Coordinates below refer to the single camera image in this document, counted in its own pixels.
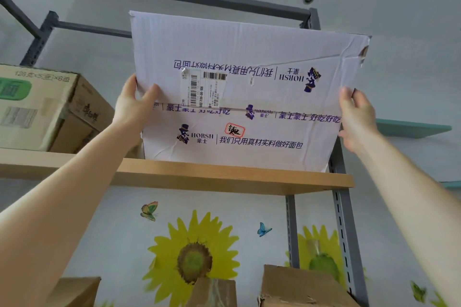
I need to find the person's left hand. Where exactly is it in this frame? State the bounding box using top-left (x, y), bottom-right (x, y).
top-left (112, 74), bottom-right (161, 146)

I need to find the person's right forearm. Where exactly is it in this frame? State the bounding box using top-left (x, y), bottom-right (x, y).
top-left (355, 136), bottom-right (461, 307)

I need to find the grey metal shelf rack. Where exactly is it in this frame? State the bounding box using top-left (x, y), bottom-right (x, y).
top-left (0, 0), bottom-right (370, 307)

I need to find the white printed cardboard box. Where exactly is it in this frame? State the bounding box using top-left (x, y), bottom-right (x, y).
top-left (129, 11), bottom-right (371, 173)

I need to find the wooden shelf board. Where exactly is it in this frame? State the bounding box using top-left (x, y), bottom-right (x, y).
top-left (0, 148), bottom-right (355, 196)

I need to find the person's left forearm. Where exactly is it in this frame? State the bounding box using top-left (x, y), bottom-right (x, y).
top-left (0, 121), bottom-right (143, 307)

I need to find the brown cardboard box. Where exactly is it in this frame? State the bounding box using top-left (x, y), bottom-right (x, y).
top-left (43, 276), bottom-right (102, 307)
top-left (193, 276), bottom-right (238, 307)
top-left (260, 264), bottom-right (361, 307)

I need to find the brown box with green label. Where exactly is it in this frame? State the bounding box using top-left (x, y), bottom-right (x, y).
top-left (0, 64), bottom-right (116, 155)

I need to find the person's right hand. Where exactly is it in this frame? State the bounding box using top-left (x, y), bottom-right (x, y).
top-left (338, 87), bottom-right (377, 155)

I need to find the green butterfly sticker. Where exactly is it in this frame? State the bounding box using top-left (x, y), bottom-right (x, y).
top-left (430, 290), bottom-right (449, 307)

